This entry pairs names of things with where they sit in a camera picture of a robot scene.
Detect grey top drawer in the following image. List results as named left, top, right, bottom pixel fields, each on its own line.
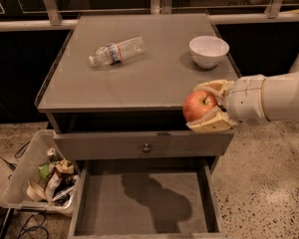
left=54, top=130, right=233, bottom=160

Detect metal can in bin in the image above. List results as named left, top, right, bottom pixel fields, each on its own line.
left=46, top=148, right=60, bottom=162

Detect white cup in bin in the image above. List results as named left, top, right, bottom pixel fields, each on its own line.
left=26, top=181, right=46, bottom=202

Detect red apple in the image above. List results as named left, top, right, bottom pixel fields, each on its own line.
left=182, top=91, right=217, bottom=121

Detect open grey middle drawer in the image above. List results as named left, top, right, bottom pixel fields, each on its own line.
left=68, top=157, right=225, bottom=239

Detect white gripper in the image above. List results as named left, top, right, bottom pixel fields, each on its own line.
left=186, top=75, right=269, bottom=133

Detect green bag in bin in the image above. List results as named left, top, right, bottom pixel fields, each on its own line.
left=38, top=162, right=55, bottom=181

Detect clear plastic storage bin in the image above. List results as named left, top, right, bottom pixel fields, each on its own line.
left=2, top=129, right=73, bottom=216

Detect brown white snack bag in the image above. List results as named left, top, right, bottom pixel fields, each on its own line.
left=44, top=159, right=74, bottom=202

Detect metal railing frame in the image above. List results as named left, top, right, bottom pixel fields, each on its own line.
left=0, top=0, right=299, bottom=31

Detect round metal drawer knob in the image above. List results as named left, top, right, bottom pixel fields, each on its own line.
left=143, top=143, right=150, bottom=153

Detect blue cable on floor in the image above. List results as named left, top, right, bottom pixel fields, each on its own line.
left=16, top=211, right=50, bottom=239

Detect black cable on floor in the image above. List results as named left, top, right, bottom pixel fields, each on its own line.
left=0, top=140, right=31, bottom=172

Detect grey drawer cabinet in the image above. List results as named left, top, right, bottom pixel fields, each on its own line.
left=34, top=13, right=254, bottom=239

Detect white ceramic bowl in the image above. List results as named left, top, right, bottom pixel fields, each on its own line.
left=189, top=36, right=229, bottom=69

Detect clear plastic water bottle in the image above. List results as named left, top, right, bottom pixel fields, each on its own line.
left=89, top=36, right=146, bottom=67

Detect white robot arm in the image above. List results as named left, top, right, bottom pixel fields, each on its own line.
left=182, top=54, right=299, bottom=132

